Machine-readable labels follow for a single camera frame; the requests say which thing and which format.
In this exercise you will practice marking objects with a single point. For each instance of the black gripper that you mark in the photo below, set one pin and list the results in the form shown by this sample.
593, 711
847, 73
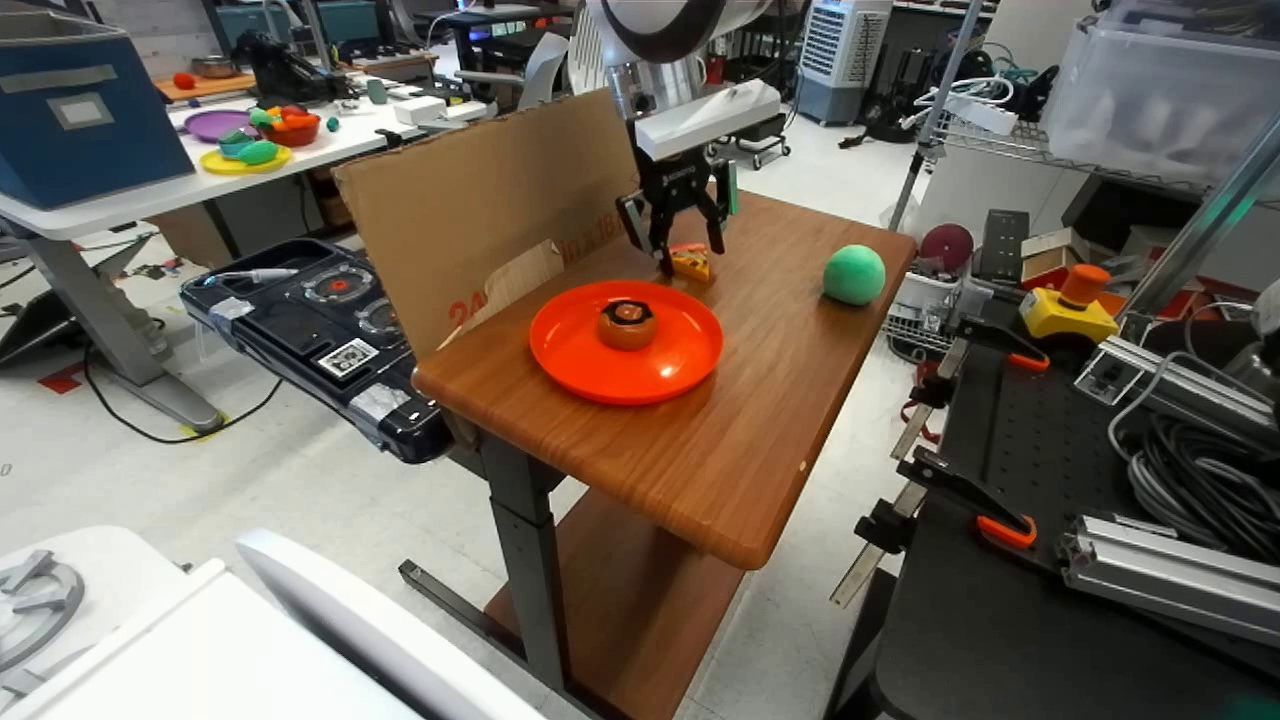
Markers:
682, 181

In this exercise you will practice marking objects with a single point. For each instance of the toy pizza slice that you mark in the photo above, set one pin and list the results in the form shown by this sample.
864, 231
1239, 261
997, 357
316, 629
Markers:
695, 264

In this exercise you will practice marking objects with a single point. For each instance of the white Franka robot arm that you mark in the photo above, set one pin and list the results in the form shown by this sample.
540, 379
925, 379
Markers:
607, 52

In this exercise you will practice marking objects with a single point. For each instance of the brown toy donut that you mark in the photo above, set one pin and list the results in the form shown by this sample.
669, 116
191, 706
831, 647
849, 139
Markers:
627, 325

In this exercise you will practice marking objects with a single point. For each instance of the orange round plate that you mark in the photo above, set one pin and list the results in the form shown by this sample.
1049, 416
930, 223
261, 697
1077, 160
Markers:
574, 363

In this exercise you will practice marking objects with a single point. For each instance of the green ball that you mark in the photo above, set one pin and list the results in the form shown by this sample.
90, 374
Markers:
855, 274

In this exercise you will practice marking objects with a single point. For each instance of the wooden top table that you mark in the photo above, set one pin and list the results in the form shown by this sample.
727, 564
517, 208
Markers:
695, 427

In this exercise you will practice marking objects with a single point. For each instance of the brown cardboard panel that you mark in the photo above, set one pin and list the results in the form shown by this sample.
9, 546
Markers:
466, 201

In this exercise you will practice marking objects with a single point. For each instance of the white air cooler unit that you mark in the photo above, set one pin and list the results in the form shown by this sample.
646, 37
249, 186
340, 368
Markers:
840, 62

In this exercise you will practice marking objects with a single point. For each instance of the maroon round disc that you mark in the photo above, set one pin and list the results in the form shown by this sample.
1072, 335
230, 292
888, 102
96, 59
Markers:
946, 248

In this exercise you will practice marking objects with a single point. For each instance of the grey metal pole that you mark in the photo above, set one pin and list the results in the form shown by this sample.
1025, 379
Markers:
932, 122

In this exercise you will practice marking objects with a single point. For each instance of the black remote control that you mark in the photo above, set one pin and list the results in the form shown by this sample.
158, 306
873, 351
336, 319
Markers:
1006, 247

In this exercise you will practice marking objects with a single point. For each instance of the black clamp orange tip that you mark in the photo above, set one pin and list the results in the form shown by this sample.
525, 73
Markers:
1006, 351
994, 523

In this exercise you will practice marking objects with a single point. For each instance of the open black equipment case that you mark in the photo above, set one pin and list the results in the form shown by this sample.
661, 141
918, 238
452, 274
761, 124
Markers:
323, 335

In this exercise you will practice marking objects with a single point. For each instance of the red toy bowl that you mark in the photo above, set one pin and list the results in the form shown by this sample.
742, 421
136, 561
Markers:
298, 129

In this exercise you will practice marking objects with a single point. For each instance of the green toy vegetable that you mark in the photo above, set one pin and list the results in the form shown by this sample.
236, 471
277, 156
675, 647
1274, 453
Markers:
249, 148

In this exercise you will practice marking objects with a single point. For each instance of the yellow toy plate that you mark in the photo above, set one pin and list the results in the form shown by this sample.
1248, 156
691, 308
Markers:
230, 164

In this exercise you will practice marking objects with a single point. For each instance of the purple toy plate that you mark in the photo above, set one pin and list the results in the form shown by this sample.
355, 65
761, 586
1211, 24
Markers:
213, 124

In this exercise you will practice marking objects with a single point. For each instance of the black perforated breadboard table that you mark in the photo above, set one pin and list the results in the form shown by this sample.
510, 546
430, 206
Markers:
963, 624

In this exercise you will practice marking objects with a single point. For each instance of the clear plastic storage bin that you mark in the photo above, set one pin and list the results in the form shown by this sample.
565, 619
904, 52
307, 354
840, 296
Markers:
1172, 94

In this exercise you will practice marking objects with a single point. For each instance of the small orange toy ball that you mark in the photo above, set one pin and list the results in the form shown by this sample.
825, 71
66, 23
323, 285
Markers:
186, 83

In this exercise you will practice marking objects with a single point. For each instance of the white work table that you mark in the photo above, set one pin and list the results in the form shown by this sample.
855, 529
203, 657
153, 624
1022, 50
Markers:
133, 192

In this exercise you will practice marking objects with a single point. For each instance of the blue storage box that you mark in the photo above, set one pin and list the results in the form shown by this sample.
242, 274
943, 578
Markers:
81, 122

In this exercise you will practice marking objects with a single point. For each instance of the white machine cabinet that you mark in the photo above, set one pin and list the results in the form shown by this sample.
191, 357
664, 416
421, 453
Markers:
203, 653

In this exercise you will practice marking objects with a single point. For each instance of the short aluminium extrusion rail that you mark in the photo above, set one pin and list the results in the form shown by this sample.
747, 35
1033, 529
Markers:
1172, 381

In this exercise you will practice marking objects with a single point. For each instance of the long aluminium extrusion rail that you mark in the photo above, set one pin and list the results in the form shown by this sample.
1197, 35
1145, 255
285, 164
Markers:
1172, 572

